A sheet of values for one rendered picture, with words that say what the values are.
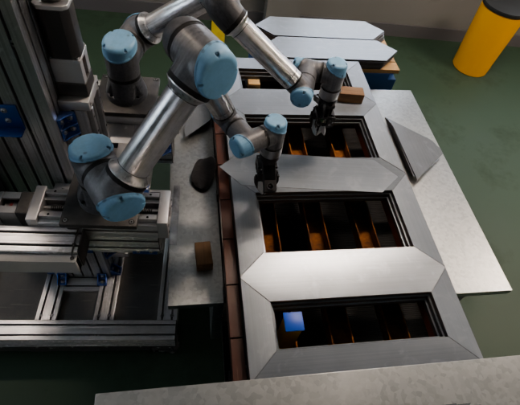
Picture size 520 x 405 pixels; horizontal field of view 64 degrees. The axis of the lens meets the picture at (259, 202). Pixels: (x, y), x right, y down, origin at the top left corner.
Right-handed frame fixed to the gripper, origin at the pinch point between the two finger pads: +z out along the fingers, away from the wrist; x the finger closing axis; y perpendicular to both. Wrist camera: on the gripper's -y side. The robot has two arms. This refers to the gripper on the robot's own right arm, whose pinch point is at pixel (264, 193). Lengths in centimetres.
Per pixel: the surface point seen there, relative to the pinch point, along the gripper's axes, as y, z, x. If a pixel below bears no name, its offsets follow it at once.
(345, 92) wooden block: 56, -5, -46
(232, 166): 14.3, 0.6, 10.7
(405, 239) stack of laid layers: -21, 3, -52
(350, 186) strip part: 3.1, 0.6, -35.7
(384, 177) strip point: 8, 1, -52
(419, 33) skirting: 259, 80, -196
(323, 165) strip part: 14.8, 0.5, -27.1
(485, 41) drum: 200, 51, -223
